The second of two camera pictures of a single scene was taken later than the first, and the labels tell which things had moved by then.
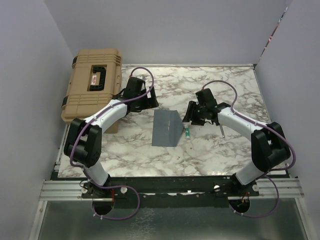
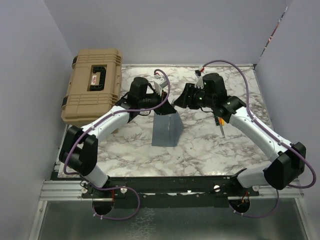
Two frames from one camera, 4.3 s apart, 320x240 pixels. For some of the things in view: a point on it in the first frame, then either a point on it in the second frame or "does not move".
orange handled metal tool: x=222 y=130 does not move
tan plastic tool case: x=95 y=78 does not move
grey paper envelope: x=168 y=127 does not move
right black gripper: x=189 y=114 → x=186 y=99
